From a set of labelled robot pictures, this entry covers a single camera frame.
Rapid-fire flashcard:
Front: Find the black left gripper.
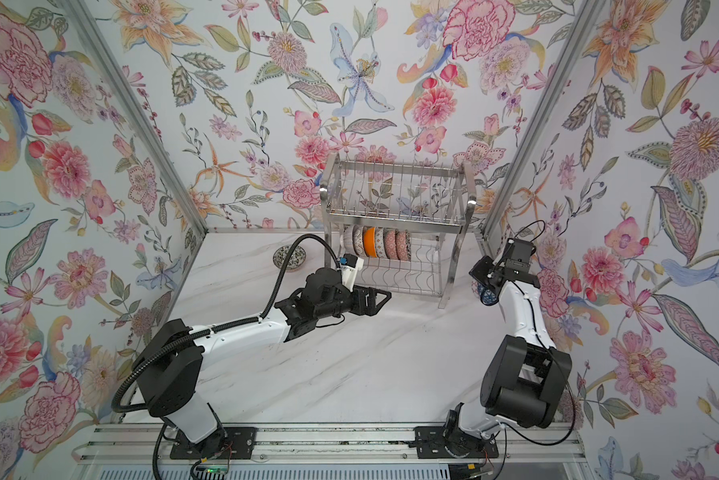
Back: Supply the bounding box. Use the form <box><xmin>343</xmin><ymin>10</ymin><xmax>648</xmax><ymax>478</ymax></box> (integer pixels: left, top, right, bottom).
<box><xmin>314</xmin><ymin>285</ymin><xmax>393</xmax><ymax>321</ymax></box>

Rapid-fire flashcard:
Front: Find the plain white bowl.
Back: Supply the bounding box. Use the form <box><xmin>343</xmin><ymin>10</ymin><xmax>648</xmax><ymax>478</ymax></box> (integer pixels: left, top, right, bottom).
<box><xmin>363</xmin><ymin>227</ymin><xmax>379</xmax><ymax>258</ymax></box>

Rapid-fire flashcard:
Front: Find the dark floral bowl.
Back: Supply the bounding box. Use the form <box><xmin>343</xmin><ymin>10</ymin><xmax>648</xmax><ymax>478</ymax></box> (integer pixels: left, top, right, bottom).
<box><xmin>383</xmin><ymin>228</ymin><xmax>399</xmax><ymax>260</ymax></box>

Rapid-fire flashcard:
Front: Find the green leaf pattern bowl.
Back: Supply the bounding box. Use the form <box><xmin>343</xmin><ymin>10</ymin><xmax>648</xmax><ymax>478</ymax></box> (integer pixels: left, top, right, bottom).
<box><xmin>395</xmin><ymin>230</ymin><xmax>411</xmax><ymax>262</ymax></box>

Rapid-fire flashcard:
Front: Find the two-tier steel dish rack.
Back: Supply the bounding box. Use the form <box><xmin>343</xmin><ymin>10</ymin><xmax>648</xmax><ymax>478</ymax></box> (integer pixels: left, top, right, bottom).
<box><xmin>318</xmin><ymin>155</ymin><xmax>477</xmax><ymax>308</ymax></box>

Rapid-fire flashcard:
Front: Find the blue pattern bowl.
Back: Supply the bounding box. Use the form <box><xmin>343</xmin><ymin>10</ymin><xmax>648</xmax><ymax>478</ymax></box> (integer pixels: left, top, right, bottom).
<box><xmin>473</xmin><ymin>280</ymin><xmax>501</xmax><ymax>306</ymax></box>

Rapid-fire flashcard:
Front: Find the brown mandala pattern bowl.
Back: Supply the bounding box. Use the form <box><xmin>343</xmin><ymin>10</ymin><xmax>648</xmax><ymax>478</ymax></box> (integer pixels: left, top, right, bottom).
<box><xmin>352</xmin><ymin>225</ymin><xmax>367</xmax><ymax>258</ymax></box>

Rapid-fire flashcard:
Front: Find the pale green pattern bowl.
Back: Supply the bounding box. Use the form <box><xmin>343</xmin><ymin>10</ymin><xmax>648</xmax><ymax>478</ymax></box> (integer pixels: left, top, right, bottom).
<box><xmin>373</xmin><ymin>227</ymin><xmax>389</xmax><ymax>259</ymax></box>

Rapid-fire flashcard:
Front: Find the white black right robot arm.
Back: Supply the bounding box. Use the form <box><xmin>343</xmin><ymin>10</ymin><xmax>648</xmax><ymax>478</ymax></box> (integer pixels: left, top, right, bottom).
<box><xmin>413</xmin><ymin>238</ymin><xmax>573</xmax><ymax>460</ymax></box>

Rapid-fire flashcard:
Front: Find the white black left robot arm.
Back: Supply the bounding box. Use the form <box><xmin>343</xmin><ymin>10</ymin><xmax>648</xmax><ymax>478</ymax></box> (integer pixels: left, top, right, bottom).
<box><xmin>111</xmin><ymin>266</ymin><xmax>393</xmax><ymax>459</ymax></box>

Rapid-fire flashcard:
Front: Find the dark speckled bowl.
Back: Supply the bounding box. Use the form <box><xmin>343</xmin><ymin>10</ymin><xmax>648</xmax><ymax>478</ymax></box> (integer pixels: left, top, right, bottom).
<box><xmin>272</xmin><ymin>245</ymin><xmax>307</xmax><ymax>272</ymax></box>

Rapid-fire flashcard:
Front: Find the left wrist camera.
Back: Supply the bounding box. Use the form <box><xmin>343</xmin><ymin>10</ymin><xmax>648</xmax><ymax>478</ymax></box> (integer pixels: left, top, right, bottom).
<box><xmin>339</xmin><ymin>253</ymin><xmax>365</xmax><ymax>292</ymax></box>

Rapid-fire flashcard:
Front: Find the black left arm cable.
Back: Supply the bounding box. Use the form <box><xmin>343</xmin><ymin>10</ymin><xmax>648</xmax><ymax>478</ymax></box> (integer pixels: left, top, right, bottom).
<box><xmin>109</xmin><ymin>233</ymin><xmax>342</xmax><ymax>480</ymax></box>

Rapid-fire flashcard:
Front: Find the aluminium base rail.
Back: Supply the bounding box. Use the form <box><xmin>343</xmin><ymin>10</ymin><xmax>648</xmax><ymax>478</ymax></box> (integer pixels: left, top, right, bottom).
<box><xmin>70</xmin><ymin>421</ymin><xmax>589</xmax><ymax>466</ymax></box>

